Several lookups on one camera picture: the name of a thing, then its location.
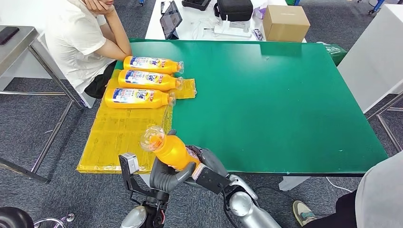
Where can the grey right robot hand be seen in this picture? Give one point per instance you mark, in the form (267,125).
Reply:
(212,159)

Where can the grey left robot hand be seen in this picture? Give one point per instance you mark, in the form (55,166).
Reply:
(163,181)

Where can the orange detergent bottle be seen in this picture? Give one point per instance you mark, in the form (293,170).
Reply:
(171,152)
(167,84)
(170,67)
(157,102)

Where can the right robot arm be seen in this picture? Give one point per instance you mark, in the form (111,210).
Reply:
(248,210)

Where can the white table leg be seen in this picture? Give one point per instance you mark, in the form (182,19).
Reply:
(145,179)
(293,184)

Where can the yellow plastic wrapped board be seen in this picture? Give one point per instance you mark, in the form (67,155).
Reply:
(122,135)

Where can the white power strip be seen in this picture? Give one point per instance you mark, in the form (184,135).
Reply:
(232,32)

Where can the small printed wrapper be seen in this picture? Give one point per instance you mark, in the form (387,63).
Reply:
(258,34)

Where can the black tablet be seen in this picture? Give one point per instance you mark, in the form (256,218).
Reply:
(170,20)

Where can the black carry case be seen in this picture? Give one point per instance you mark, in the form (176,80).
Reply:
(233,9)

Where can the black round stool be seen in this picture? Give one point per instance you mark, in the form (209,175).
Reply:
(15,219)

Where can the brown cardboard box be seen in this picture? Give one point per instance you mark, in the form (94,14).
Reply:
(286,24)

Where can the purple white packet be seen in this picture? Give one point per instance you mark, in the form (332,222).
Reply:
(260,12)

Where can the black remote controller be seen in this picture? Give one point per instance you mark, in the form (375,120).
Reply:
(195,3)

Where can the small black device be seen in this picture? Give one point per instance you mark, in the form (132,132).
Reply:
(163,8)

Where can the green bag with white print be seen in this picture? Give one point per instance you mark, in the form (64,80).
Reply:
(334,53)

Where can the person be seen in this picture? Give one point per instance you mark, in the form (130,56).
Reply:
(72,41)
(381,195)

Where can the white table with steel legs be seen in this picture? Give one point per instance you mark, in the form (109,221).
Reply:
(374,63)

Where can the black phone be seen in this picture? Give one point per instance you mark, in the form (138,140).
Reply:
(8,35)

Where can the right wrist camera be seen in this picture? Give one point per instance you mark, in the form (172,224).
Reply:
(214,182)

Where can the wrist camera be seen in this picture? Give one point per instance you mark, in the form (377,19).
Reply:
(129,163)
(214,182)

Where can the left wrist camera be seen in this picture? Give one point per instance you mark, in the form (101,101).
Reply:
(129,163)

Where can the chrome castor frame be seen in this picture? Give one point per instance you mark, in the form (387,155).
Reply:
(70,217)

